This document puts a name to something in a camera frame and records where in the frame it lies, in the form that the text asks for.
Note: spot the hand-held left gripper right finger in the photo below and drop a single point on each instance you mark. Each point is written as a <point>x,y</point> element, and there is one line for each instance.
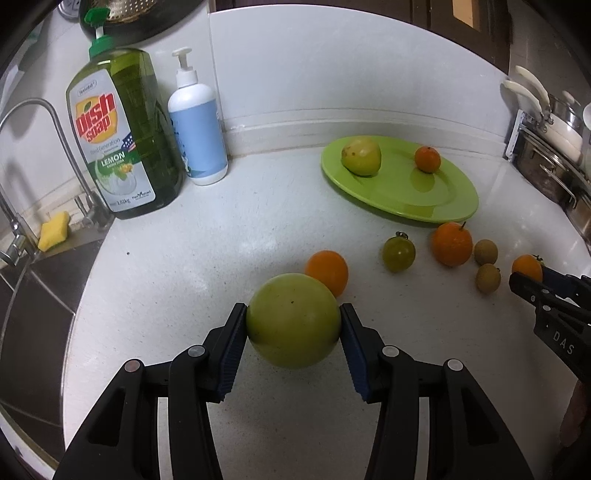
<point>352,350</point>

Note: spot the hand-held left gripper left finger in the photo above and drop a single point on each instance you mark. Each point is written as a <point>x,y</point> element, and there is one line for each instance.
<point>230,350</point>

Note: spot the curved steel faucet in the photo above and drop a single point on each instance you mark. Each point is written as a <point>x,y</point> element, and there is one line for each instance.
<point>60,134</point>

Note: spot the chrome tap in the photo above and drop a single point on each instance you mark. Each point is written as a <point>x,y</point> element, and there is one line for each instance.
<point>11,230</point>

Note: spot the wall power outlet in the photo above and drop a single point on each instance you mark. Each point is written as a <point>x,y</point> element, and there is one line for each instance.
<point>74,7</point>

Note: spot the orange with stem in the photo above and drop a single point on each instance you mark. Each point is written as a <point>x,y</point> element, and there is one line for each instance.
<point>452,243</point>

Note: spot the green dish soap bottle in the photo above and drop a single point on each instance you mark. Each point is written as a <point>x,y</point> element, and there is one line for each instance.
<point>122,138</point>

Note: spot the steel pot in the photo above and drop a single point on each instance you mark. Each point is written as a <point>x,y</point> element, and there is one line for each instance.
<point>547,166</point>

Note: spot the metal colander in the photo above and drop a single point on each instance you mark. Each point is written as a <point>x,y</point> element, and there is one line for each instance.
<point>138,18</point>

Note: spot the small tangerine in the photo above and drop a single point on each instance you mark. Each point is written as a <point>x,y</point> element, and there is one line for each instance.
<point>427,159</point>

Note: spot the yellow-green pear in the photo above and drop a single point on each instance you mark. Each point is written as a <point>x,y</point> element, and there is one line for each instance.
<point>361,156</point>

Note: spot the green tomato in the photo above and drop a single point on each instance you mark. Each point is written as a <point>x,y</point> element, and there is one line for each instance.
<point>398,253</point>

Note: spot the small brown kiwi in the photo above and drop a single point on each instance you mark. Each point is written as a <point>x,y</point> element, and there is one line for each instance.
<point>485,252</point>
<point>488,278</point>

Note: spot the small orange tomato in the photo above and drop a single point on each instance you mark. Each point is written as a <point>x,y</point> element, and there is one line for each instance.
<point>526,269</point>

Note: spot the steel sink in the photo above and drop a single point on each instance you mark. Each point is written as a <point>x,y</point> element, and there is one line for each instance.
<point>41,300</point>

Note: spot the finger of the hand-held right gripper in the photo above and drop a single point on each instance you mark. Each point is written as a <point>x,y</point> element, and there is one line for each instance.
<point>561,281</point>
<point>535,293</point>

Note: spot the person's right hand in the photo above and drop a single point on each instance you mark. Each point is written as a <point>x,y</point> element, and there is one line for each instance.
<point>579,420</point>

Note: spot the large green apple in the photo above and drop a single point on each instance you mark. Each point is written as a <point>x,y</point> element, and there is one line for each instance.
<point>293,319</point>

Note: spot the round orange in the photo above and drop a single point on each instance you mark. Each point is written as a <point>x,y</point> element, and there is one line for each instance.
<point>328,270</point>

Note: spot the white pump bottle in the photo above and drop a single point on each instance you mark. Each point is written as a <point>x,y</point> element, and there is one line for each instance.
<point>197,134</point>

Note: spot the green plate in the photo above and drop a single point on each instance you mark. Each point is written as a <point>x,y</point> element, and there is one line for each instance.
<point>401,198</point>

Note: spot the yellow sponge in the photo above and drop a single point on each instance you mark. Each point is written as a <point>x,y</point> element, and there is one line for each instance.
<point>54,230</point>

